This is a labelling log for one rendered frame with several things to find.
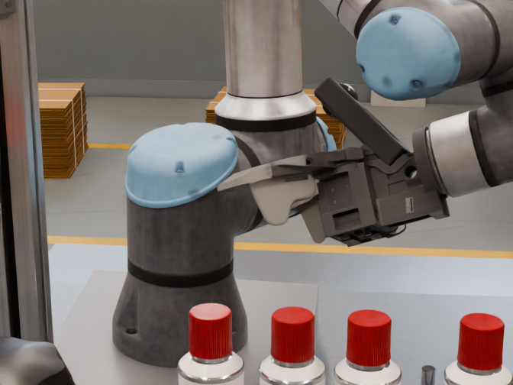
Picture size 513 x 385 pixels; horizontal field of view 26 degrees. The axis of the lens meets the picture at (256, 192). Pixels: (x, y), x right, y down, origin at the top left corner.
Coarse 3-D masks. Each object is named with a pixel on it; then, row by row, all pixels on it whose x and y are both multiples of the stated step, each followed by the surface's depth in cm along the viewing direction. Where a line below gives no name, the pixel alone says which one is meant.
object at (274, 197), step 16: (240, 176) 106; (256, 176) 105; (272, 176) 105; (288, 176) 106; (304, 176) 106; (256, 192) 105; (272, 192) 106; (288, 192) 106; (304, 192) 106; (272, 208) 105; (288, 208) 105; (272, 224) 105
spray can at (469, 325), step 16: (464, 320) 83; (480, 320) 83; (496, 320) 83; (464, 336) 83; (480, 336) 82; (496, 336) 82; (464, 352) 83; (480, 352) 82; (496, 352) 82; (448, 368) 85; (464, 368) 83; (480, 368) 82; (496, 368) 83; (448, 384) 84; (464, 384) 83; (480, 384) 82; (496, 384) 82; (512, 384) 84
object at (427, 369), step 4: (424, 368) 95; (428, 368) 95; (432, 368) 95; (424, 372) 95; (428, 372) 95; (432, 372) 95; (424, 376) 95; (428, 376) 95; (432, 376) 95; (424, 380) 95; (428, 380) 95; (432, 380) 95; (424, 384) 95; (428, 384) 95; (432, 384) 95
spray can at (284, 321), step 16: (272, 320) 84; (288, 320) 83; (304, 320) 83; (272, 336) 84; (288, 336) 83; (304, 336) 83; (272, 352) 85; (288, 352) 83; (304, 352) 84; (272, 368) 84; (288, 368) 84; (304, 368) 84; (320, 368) 85; (272, 384) 84; (288, 384) 83; (304, 384) 83; (320, 384) 84
